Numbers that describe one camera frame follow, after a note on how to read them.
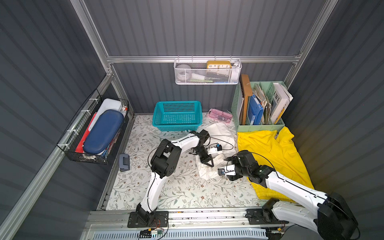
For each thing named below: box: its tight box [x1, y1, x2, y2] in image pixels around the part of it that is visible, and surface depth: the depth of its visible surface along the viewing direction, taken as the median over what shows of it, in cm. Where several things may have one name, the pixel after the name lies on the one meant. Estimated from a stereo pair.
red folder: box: [75, 112, 97, 153], surface depth 69 cm
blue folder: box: [248, 93, 264, 125], surface depth 101 cm
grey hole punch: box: [119, 153, 130, 172], surface depth 93 cm
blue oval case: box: [83, 109, 124, 154], surface depth 69 cm
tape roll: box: [176, 64, 193, 81], surface depth 90 cm
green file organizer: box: [231, 81, 287, 133], surface depth 104 cm
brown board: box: [241, 74, 253, 125], surface depth 96 cm
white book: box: [270, 82, 294, 124], surface depth 101 cm
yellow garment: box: [237, 127, 315, 189], surface depth 96 cm
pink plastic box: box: [207, 108, 233, 123], surface depth 122 cm
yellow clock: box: [206, 60, 232, 69], surface depth 90 cm
